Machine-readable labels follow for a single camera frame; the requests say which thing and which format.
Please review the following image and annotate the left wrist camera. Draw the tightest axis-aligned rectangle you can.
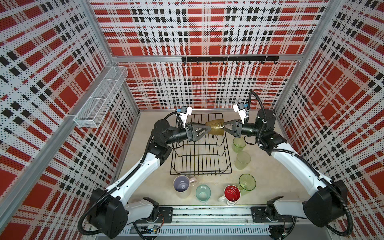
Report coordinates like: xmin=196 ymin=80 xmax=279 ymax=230
xmin=177 ymin=106 xmax=193 ymax=128

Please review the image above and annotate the black wall hook rail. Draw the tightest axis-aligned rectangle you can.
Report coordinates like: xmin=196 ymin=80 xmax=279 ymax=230
xmin=181 ymin=56 xmax=280 ymax=63

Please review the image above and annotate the lavender ceramic mug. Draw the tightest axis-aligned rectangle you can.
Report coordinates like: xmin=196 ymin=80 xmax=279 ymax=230
xmin=173 ymin=176 xmax=198 ymax=199

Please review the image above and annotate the red interior white mug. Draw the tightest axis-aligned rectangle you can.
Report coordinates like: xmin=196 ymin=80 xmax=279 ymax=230
xmin=218 ymin=185 xmax=241 ymax=206

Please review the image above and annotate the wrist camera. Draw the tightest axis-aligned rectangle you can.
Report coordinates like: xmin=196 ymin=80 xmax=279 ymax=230
xmin=177 ymin=106 xmax=193 ymax=128
xmin=233 ymin=102 xmax=249 ymax=124

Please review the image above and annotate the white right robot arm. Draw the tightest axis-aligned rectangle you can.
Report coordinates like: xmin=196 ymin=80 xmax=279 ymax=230
xmin=224 ymin=110 xmax=352 ymax=228

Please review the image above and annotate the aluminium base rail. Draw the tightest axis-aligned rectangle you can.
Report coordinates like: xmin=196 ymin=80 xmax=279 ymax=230
xmin=116 ymin=205 xmax=333 ymax=240

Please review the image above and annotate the teal glass cup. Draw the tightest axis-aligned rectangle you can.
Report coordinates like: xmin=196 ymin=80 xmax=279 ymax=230
xmin=196 ymin=185 xmax=212 ymax=203

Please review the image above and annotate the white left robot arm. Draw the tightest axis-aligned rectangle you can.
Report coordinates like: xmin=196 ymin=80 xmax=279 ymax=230
xmin=78 ymin=119 xmax=211 ymax=239

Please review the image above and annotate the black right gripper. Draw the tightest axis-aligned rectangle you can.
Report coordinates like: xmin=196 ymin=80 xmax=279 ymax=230
xmin=219 ymin=120 xmax=263 ymax=139

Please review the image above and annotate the green ribbed glass cup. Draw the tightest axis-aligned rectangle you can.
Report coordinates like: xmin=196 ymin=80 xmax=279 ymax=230
xmin=232 ymin=138 xmax=247 ymax=153

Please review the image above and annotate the pale green frosted glass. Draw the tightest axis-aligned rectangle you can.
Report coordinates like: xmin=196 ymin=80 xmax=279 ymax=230
xmin=235 ymin=152 xmax=251 ymax=170

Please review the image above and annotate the amber textured glass cup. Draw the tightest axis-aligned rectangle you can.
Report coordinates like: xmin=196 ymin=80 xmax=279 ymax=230
xmin=206 ymin=119 xmax=225 ymax=136

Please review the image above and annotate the clear green glass tumbler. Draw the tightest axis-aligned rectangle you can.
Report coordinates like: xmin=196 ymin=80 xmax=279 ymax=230
xmin=238 ymin=174 xmax=257 ymax=195

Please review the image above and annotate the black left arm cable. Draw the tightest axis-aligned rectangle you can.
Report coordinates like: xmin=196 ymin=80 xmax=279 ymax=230
xmin=77 ymin=111 xmax=178 ymax=236

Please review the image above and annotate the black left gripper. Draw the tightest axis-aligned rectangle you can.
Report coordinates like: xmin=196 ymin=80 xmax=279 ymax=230
xmin=165 ymin=121 xmax=211 ymax=145

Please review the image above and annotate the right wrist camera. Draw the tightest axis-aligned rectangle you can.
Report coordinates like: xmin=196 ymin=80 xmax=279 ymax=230
xmin=233 ymin=102 xmax=249 ymax=124

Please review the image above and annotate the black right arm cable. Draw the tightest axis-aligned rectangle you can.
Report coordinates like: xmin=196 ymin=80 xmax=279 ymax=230
xmin=246 ymin=90 xmax=354 ymax=237

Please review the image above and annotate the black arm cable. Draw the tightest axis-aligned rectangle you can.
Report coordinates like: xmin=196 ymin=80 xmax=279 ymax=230
xmin=246 ymin=90 xmax=354 ymax=237
xmin=77 ymin=111 xmax=178 ymax=236

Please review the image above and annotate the white wire wall basket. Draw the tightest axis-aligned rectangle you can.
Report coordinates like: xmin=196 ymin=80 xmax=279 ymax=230
xmin=74 ymin=66 xmax=128 ymax=128

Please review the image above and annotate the black wire dish rack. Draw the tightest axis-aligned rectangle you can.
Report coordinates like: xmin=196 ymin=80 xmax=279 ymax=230
xmin=170 ymin=112 xmax=233 ymax=177

